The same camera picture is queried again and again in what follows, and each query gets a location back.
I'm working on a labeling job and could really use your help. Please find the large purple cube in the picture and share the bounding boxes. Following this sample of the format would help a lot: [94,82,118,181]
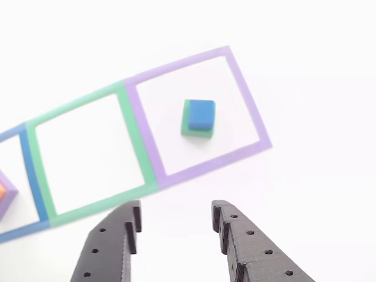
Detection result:
[0,170,19,223]

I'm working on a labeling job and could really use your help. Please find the green cube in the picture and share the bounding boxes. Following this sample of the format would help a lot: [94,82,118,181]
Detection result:
[180,99,217,139]

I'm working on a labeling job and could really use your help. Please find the small blue cube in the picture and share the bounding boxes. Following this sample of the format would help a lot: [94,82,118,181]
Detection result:
[187,99,216,131]

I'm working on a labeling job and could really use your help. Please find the blue tape square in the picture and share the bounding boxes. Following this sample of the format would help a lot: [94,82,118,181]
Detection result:
[0,123,51,244]

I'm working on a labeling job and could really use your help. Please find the green tape square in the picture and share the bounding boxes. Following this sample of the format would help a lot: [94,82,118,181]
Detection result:
[25,81,158,229]

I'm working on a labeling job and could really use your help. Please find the purple tape square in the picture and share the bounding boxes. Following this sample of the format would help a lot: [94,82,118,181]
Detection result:
[125,45,273,190]

